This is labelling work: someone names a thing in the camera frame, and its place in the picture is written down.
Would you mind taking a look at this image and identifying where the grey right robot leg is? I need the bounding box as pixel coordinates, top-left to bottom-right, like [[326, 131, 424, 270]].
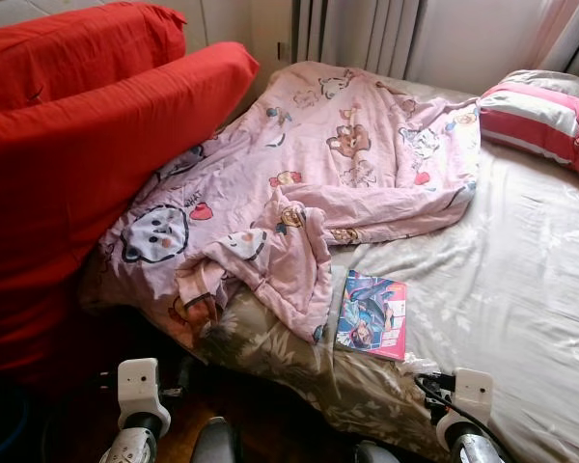
[[355, 441, 402, 463]]

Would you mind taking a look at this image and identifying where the beige floral bed sheet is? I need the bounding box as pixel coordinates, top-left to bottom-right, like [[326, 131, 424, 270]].
[[201, 75, 579, 463]]

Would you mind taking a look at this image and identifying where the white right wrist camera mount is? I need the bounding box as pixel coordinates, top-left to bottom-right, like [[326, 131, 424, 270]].
[[450, 368, 494, 432]]

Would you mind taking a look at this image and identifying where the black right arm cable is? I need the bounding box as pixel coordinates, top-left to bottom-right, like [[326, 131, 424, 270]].
[[412, 371, 510, 463]]

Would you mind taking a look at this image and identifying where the colourful anime magazine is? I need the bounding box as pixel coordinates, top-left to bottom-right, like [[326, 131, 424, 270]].
[[334, 270, 409, 362]]

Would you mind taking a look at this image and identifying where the pink cartoon print quilt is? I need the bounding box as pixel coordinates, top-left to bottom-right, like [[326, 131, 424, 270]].
[[96, 61, 483, 350]]

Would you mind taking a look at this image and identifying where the large red fabric cushion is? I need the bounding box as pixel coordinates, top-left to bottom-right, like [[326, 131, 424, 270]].
[[0, 0, 187, 119], [0, 41, 261, 387]]

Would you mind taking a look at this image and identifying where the grey striped curtain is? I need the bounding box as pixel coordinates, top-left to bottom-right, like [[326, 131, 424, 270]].
[[540, 0, 579, 83], [294, 0, 423, 80]]

